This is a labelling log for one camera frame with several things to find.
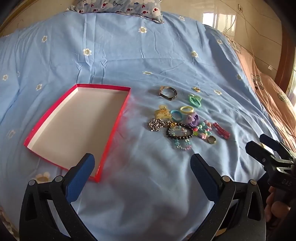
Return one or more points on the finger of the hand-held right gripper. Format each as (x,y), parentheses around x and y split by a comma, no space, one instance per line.
(270,141)
(259,151)

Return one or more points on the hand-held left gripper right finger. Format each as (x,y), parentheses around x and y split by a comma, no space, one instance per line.
(204,177)

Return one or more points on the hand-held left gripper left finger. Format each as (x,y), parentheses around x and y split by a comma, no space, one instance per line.
(79,177)

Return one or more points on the red hair clips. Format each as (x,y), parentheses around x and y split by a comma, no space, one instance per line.
(220,131)

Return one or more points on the red shallow cardboard box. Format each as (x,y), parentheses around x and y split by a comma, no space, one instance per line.
(76,120)

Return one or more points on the yellow hair claw clip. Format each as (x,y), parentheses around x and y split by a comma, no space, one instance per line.
(163,113)

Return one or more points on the wristwatch with patterned band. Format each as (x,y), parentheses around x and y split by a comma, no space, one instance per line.
(161,90)

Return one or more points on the person's right hand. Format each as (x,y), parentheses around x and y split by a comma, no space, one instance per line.
(278,210)

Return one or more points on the pink printed blanket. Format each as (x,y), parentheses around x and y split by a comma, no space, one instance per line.
(266,92)

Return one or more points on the blue flowered bedsheet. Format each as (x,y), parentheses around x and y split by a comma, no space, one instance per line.
(138,51)

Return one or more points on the wooden headboard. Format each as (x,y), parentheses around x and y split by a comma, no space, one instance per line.
(34,14)

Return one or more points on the floral printed pillow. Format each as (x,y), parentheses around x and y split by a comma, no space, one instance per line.
(115,7)

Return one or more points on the wooden door frame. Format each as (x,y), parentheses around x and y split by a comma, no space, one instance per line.
(283,69)

